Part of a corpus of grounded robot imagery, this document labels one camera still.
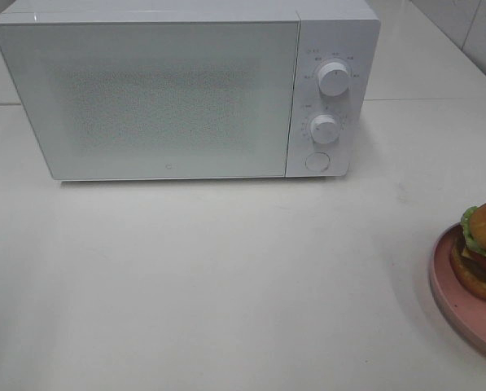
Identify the round white door button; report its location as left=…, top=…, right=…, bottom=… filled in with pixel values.
left=305, top=152, right=331, bottom=173

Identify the white timer knob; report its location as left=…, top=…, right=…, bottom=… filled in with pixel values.
left=309, top=114, right=341, bottom=145

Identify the white microwave door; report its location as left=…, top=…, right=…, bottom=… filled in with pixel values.
left=0, top=21, right=298, bottom=181

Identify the burger with lettuce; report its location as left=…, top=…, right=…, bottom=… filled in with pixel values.
left=449, top=203, right=486, bottom=301

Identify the pink round plate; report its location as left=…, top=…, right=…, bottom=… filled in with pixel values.
left=427, top=224, right=486, bottom=356

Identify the white upper power knob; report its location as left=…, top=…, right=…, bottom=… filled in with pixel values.
left=316, top=59, right=351, bottom=97

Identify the white microwave oven body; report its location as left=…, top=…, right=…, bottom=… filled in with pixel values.
left=0, top=1, right=380, bottom=180

